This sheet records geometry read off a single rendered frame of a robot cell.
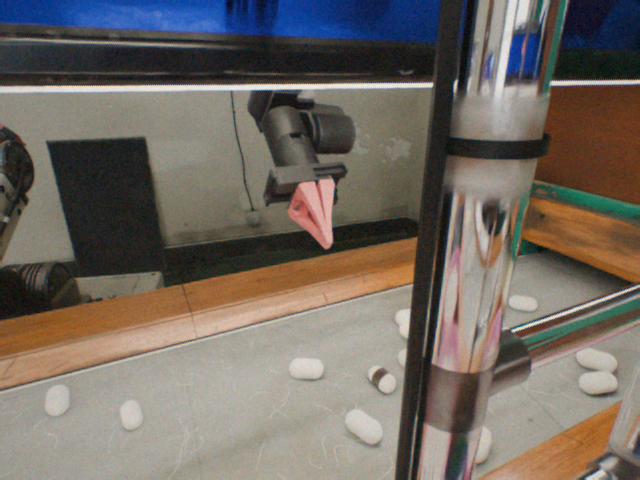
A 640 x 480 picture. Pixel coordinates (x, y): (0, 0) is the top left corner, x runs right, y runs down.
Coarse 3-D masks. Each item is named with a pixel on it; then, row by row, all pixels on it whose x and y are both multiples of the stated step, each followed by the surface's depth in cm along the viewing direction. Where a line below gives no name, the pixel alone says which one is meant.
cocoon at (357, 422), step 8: (352, 416) 36; (360, 416) 36; (368, 416) 36; (352, 424) 36; (360, 424) 36; (368, 424) 35; (376, 424) 35; (352, 432) 36; (360, 432) 35; (368, 432) 35; (376, 432) 35; (368, 440) 35; (376, 440) 35
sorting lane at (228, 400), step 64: (320, 320) 54; (384, 320) 54; (512, 320) 54; (64, 384) 43; (128, 384) 43; (192, 384) 43; (256, 384) 43; (320, 384) 43; (576, 384) 43; (0, 448) 36; (64, 448) 35; (128, 448) 35; (192, 448) 35; (256, 448) 35; (320, 448) 35; (384, 448) 35; (512, 448) 35
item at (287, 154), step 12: (276, 144) 52; (288, 144) 51; (300, 144) 51; (276, 156) 52; (288, 156) 51; (300, 156) 50; (312, 156) 51; (276, 168) 48; (288, 168) 48; (300, 168) 49; (324, 168) 50; (336, 168) 51; (336, 180) 54; (264, 192) 51
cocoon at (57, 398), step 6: (48, 390) 40; (54, 390) 39; (60, 390) 39; (66, 390) 40; (48, 396) 39; (54, 396) 39; (60, 396) 39; (66, 396) 39; (48, 402) 38; (54, 402) 38; (60, 402) 38; (66, 402) 39; (48, 408) 38; (54, 408) 38; (60, 408) 38; (66, 408) 39; (54, 414) 38; (60, 414) 39
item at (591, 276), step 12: (528, 252) 74; (540, 252) 75; (552, 252) 75; (552, 264) 70; (564, 264) 70; (576, 264) 70; (588, 264) 70; (576, 276) 66; (588, 276) 66; (600, 276) 66; (612, 276) 66; (612, 288) 62
